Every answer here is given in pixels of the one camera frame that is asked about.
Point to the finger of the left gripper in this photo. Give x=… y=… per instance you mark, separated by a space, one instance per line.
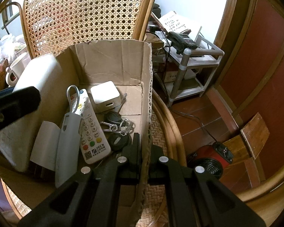
x=17 y=104

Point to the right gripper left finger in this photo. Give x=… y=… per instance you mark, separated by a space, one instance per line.
x=89 y=197

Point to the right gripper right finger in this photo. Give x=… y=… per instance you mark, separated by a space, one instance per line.
x=195 y=197

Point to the white power bank with strap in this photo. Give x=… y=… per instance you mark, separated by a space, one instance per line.
x=68 y=143

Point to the white remote control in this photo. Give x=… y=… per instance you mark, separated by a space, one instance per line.
x=16 y=139

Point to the white remote coloured buttons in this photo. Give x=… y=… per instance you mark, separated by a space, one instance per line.
x=93 y=144

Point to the white wall charger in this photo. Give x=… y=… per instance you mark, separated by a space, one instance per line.
x=44 y=150

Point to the black keys with carabiner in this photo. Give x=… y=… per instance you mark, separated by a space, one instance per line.
x=119 y=127

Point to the white cube charger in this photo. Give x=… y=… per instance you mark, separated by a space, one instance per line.
x=105 y=96

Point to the brown cardboard box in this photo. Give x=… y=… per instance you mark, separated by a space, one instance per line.
x=127 y=63

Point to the cream ceramic mug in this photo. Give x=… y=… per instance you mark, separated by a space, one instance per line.
x=15 y=70

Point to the red black fan heater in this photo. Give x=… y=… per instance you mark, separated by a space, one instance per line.
x=213 y=158

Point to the clear plastic bag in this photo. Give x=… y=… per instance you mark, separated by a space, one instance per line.
x=10 y=45

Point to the small wooden stool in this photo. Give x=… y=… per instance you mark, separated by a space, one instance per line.
x=250 y=141

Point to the rattan cane armchair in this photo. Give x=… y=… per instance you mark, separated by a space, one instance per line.
x=256 y=78

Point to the grey metal side shelf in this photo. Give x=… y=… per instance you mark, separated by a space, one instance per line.
x=189 y=64

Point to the black desk telephone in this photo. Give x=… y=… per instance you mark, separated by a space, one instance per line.
x=181 y=41

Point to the handwritten paper notebook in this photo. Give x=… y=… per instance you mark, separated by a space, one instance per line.
x=173 y=22

